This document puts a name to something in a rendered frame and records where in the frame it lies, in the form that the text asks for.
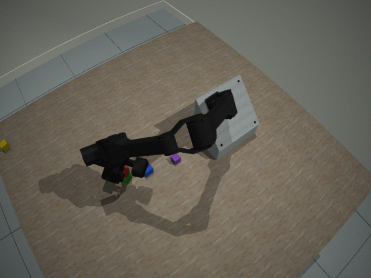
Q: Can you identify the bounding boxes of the red block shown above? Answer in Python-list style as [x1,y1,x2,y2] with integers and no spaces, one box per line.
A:
[123,166,129,178]

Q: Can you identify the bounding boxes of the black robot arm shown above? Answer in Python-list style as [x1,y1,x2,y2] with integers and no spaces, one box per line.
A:
[79,89,237,184]

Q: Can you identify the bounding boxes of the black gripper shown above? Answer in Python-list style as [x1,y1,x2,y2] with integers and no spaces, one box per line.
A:
[95,157,149,178]

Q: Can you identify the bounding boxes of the blue block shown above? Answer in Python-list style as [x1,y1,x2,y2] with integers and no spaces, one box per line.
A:
[145,164,154,177]

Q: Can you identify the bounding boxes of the yellow cube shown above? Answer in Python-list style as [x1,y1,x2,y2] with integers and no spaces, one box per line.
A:
[0,139,11,152]

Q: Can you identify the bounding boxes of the purple cube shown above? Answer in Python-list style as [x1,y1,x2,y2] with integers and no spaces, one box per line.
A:
[170,153,181,164]

